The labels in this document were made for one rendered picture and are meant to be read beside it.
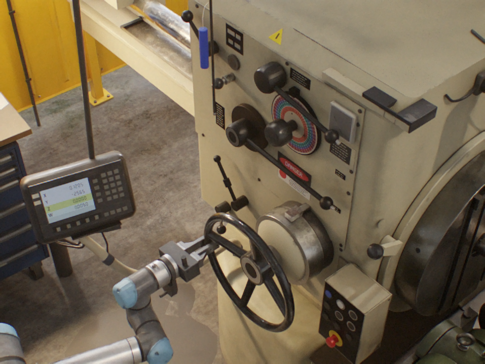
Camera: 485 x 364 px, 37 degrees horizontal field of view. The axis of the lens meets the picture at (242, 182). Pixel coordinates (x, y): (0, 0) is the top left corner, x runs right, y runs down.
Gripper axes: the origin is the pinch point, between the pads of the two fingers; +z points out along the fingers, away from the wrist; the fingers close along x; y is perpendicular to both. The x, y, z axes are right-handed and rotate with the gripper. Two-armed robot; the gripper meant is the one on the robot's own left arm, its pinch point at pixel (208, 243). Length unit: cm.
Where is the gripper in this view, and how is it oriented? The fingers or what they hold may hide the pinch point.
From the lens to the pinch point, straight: 213.8
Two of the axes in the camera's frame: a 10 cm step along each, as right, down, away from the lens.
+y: -0.9, -7.9, -6.0
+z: 7.7, -4.4, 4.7
